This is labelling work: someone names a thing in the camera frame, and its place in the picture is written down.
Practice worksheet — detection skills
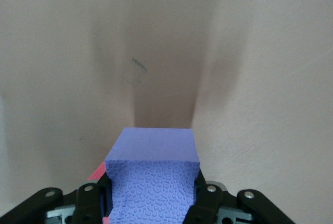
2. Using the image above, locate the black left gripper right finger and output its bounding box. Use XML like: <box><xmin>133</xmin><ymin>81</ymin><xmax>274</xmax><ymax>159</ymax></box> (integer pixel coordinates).
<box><xmin>183</xmin><ymin>170</ymin><xmax>297</xmax><ymax>224</ymax></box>

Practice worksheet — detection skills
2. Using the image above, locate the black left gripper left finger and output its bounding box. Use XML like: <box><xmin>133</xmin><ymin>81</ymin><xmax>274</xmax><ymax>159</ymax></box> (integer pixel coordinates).
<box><xmin>0</xmin><ymin>170</ymin><xmax>112</xmax><ymax>224</ymax></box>

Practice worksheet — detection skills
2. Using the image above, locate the red foam cube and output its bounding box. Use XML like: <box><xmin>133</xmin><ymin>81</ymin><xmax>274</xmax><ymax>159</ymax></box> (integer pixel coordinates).
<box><xmin>87</xmin><ymin>161</ymin><xmax>112</xmax><ymax>224</ymax></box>

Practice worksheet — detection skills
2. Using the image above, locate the purple foam cube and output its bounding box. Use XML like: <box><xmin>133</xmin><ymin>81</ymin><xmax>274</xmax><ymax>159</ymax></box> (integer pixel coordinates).
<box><xmin>104</xmin><ymin>127</ymin><xmax>201</xmax><ymax>224</ymax></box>

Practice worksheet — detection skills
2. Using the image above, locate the brown table cover mat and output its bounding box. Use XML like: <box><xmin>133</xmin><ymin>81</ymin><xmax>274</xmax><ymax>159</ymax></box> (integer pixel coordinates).
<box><xmin>0</xmin><ymin>0</ymin><xmax>333</xmax><ymax>224</ymax></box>

